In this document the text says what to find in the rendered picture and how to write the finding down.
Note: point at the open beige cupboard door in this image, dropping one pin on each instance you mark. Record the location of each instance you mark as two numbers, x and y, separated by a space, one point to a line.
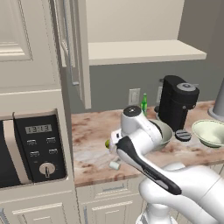
83 58

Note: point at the beige drawer front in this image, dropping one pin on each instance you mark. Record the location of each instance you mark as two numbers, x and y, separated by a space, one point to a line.
110 189

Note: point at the grey cone-shaped appliance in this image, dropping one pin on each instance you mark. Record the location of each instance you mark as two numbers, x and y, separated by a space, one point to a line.
219 105

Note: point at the beige cupboard door under microwave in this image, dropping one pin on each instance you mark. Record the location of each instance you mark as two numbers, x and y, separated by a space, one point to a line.
38 208

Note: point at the green pear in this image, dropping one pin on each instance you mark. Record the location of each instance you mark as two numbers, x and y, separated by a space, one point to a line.
107 143

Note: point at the white wall socket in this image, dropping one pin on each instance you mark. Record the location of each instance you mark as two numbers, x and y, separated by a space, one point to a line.
159 94
134 96

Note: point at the black built-in microwave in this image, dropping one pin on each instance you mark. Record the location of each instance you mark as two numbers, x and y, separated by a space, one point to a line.
38 151

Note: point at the beige lower cupboard door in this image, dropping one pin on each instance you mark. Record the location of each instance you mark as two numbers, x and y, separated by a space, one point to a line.
113 211

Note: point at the green glass bottle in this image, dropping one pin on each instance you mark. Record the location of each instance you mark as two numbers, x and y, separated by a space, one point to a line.
144 104

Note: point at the beige wall shelf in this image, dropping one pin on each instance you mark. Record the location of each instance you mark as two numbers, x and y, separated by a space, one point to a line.
140 52

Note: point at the pale green bowl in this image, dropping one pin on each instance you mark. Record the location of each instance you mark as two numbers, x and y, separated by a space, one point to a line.
165 132
210 132

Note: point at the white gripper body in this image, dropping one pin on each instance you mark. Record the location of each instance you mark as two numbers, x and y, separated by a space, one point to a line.
113 147

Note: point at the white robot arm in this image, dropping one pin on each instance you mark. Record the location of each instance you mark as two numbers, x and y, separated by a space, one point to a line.
201 189

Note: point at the beige upper cupboard door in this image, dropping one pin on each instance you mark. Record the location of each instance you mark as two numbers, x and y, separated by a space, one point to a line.
26 43

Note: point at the silver microwave knob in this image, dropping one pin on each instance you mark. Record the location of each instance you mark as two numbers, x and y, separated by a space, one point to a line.
47 169

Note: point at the white marshmallow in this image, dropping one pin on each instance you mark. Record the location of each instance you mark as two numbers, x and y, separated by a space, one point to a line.
114 165

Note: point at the black coffee machine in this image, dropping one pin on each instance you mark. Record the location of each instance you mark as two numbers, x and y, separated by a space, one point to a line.
175 102

